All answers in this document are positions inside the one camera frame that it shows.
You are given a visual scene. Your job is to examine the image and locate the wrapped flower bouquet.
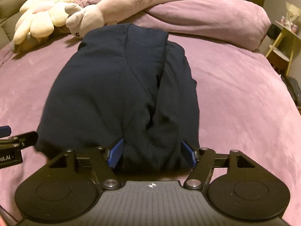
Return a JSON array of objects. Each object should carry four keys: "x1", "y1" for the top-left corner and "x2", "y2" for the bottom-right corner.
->
[{"x1": 280, "y1": 2, "x2": 300, "y2": 33}]

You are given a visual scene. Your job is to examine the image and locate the yellow legged side table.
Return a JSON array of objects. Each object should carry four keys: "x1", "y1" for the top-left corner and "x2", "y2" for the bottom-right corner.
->
[{"x1": 265, "y1": 21, "x2": 300, "y2": 76}]

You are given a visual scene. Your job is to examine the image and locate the dark navy zip jacket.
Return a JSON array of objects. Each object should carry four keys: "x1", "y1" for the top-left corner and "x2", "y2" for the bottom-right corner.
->
[{"x1": 35, "y1": 24, "x2": 199, "y2": 173}]

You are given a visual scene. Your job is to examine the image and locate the black bag on floor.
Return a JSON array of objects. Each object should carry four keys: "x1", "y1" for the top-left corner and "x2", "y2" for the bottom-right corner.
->
[{"x1": 281, "y1": 75, "x2": 301, "y2": 107}]

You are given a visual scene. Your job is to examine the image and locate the grey padded headboard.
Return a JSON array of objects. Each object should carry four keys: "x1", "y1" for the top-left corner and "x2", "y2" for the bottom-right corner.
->
[{"x1": 0, "y1": 0, "x2": 27, "y2": 48}]

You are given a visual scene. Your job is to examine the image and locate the cream flower plush pillow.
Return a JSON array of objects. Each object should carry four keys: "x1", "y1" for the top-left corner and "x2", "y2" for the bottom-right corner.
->
[{"x1": 10, "y1": 0, "x2": 75, "y2": 54}]

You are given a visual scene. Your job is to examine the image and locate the black clothes by table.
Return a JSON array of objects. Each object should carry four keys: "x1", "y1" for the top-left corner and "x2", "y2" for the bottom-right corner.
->
[{"x1": 267, "y1": 24, "x2": 282, "y2": 40}]

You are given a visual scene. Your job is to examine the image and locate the long pink plush toy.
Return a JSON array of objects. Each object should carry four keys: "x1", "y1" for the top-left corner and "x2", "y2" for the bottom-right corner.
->
[{"x1": 65, "y1": 0, "x2": 184, "y2": 39}]

